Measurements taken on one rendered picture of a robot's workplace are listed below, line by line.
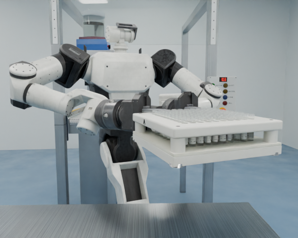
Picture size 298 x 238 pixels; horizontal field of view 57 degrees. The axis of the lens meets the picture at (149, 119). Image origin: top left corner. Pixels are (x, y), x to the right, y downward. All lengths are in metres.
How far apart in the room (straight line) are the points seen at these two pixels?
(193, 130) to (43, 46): 4.88
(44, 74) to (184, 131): 0.66
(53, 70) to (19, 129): 4.40
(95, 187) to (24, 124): 3.45
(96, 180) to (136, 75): 1.13
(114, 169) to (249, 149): 0.69
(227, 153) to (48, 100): 0.56
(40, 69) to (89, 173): 1.20
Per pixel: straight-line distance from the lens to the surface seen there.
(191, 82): 1.21
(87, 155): 2.05
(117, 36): 1.20
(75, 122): 1.89
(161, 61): 1.25
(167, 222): 0.56
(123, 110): 0.75
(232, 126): 0.54
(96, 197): 2.14
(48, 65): 1.06
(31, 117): 5.34
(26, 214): 0.64
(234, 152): 0.55
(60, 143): 1.86
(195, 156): 0.51
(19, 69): 0.95
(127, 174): 1.19
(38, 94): 0.90
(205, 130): 0.51
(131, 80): 1.14
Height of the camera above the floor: 1.16
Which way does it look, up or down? 7 degrees down
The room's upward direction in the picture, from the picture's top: straight up
